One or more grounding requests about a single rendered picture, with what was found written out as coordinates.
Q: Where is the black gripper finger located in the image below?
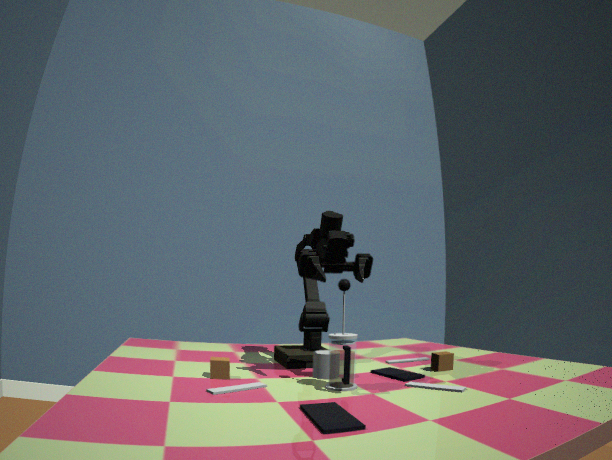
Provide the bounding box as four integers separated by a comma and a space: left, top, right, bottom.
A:
305, 256, 326, 282
355, 258, 369, 283

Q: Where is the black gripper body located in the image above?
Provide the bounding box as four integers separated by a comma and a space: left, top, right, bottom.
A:
298, 245, 374, 278

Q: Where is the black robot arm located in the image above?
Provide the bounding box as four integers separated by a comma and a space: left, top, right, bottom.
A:
295, 211, 355, 351

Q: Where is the brown cube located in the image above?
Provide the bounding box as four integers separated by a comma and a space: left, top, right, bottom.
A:
430, 352, 454, 372
210, 356, 230, 380

